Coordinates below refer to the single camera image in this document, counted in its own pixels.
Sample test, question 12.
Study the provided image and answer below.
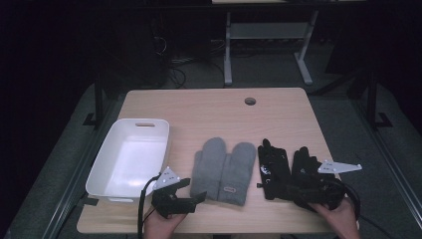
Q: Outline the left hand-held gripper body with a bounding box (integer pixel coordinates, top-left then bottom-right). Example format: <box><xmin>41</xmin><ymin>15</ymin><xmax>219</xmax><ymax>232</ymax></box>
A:
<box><xmin>151</xmin><ymin>166</ymin><xmax>197</xmax><ymax>219</ymax></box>

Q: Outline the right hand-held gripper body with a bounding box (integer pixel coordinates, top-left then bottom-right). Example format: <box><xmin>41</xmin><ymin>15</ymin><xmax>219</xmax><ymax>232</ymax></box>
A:
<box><xmin>298</xmin><ymin>160</ymin><xmax>362</xmax><ymax>211</ymax></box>

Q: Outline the plain grey mitten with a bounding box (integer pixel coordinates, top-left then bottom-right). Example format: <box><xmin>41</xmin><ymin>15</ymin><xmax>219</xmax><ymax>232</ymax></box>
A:
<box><xmin>189</xmin><ymin>136</ymin><xmax>229</xmax><ymax>202</ymax></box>

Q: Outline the grey mitten with label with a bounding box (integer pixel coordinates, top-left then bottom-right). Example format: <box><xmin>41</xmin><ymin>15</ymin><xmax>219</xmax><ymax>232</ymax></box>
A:
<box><xmin>217</xmin><ymin>141</ymin><xmax>258</xmax><ymax>207</ymax></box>

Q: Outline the white plastic bin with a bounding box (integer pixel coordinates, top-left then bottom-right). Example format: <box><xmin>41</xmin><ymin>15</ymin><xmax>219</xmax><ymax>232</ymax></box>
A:
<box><xmin>85</xmin><ymin>118</ymin><xmax>171</xmax><ymax>204</ymax></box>

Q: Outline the person's left hand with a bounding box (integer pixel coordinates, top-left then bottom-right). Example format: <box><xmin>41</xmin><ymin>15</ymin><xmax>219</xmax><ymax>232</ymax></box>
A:
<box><xmin>142</xmin><ymin>207</ymin><xmax>187</xmax><ymax>239</ymax></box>

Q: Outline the person's right hand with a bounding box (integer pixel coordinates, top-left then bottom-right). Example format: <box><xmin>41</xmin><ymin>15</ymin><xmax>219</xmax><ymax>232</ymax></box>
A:
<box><xmin>310</xmin><ymin>197</ymin><xmax>361</xmax><ymax>239</ymax></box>

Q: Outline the black tape strip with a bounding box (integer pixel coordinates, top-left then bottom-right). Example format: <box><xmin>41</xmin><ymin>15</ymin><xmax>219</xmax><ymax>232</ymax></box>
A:
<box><xmin>83</xmin><ymin>195</ymin><xmax>100</xmax><ymax>207</ymax></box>

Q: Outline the black metal stand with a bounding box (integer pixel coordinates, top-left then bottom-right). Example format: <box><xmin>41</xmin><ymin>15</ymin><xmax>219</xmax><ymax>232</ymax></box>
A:
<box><xmin>82</xmin><ymin>73</ymin><xmax>105</xmax><ymax>129</ymax></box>
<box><xmin>365</xmin><ymin>71</ymin><xmax>394</xmax><ymax>130</ymax></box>

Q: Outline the right hand-held gripper black cable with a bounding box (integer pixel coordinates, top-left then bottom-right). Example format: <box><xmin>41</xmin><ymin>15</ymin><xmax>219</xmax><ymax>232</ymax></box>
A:
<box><xmin>331</xmin><ymin>178</ymin><xmax>362</xmax><ymax>221</ymax></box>

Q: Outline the grey metal rail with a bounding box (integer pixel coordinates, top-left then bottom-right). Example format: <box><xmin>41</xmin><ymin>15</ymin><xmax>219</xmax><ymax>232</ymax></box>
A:
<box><xmin>42</xmin><ymin>99</ymin><xmax>117</xmax><ymax>239</ymax></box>
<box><xmin>350</xmin><ymin>99</ymin><xmax>422</xmax><ymax>230</ymax></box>

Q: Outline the tangle of floor cables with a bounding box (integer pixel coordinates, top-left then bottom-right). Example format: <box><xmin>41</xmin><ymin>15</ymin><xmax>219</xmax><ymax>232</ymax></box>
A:
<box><xmin>152</xmin><ymin>35</ymin><xmax>227</xmax><ymax>90</ymax></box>

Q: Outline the white metal desk frame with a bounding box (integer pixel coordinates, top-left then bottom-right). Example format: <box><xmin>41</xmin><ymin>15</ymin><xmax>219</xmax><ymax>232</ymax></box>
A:
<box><xmin>223</xmin><ymin>9</ymin><xmax>320</xmax><ymax>87</ymax></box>

